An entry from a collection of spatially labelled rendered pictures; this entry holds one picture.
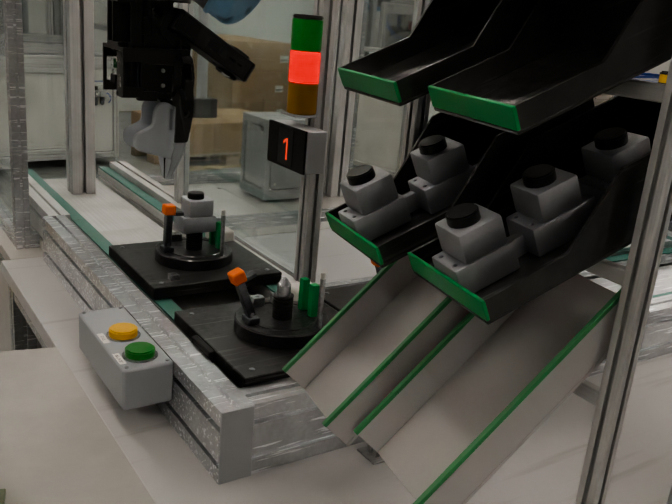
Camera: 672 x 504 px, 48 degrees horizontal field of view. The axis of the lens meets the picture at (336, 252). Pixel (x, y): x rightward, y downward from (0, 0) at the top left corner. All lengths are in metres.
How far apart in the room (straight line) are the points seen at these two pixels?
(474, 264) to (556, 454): 0.52
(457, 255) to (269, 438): 0.42
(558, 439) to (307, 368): 0.43
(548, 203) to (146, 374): 0.58
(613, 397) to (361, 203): 0.31
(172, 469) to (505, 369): 0.45
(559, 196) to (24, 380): 0.84
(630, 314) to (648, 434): 0.57
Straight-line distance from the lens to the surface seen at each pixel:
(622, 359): 0.72
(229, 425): 0.94
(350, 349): 0.91
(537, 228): 0.70
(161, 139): 0.89
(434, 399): 0.81
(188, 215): 1.37
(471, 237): 0.66
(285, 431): 0.99
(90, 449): 1.06
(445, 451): 0.77
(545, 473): 1.09
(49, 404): 1.17
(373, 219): 0.79
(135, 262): 1.39
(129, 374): 1.03
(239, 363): 1.02
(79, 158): 2.05
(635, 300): 0.70
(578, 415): 1.26
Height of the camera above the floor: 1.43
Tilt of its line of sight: 18 degrees down
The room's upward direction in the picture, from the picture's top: 5 degrees clockwise
